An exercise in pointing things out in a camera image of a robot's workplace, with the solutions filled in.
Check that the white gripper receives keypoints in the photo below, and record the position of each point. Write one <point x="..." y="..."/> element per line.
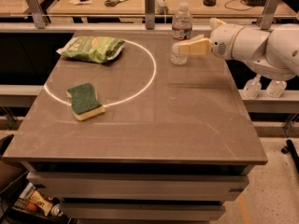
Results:
<point x="222" y="42"/>

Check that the clear plastic water bottle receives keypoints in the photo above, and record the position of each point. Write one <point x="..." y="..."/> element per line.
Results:
<point x="181" y="31"/>

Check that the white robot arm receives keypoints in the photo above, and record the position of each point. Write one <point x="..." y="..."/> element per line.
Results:
<point x="273" y="54"/>

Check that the small clear sanitizer bottle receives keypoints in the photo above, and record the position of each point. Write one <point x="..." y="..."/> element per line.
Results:
<point x="252" y="87"/>

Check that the green and yellow sponge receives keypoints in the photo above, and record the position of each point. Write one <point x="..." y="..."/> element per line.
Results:
<point x="84" y="102"/>

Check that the white power strip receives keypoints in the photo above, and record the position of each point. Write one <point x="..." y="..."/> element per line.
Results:
<point x="161" y="7"/>

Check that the green chip bag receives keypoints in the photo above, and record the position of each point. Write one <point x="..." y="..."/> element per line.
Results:
<point x="94" y="49"/>

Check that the black chair base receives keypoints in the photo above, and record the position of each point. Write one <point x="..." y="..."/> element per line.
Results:
<point x="290" y="148"/>

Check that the grey drawer cabinet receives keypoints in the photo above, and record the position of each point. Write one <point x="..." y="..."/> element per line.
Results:
<point x="135" y="197"/>

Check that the right metal rail bracket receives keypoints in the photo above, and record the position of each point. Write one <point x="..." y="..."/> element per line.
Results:
<point x="266" y="19"/>

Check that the metal rail bracket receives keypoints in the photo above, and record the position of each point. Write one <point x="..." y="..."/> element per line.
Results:
<point x="150" y="14"/>
<point x="266" y="19"/>
<point x="39" y="18"/>

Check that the middle metal rail bracket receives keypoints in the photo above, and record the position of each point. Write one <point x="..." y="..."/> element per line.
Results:
<point x="150" y="14"/>

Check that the scissors with dark handles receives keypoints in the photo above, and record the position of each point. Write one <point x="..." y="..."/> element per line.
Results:
<point x="112" y="3"/>

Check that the left metal rail bracket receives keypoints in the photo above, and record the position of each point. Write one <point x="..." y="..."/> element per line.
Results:
<point x="39" y="18"/>

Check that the wire basket with snacks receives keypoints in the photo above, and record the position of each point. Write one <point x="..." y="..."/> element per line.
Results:
<point x="33" y="201"/>

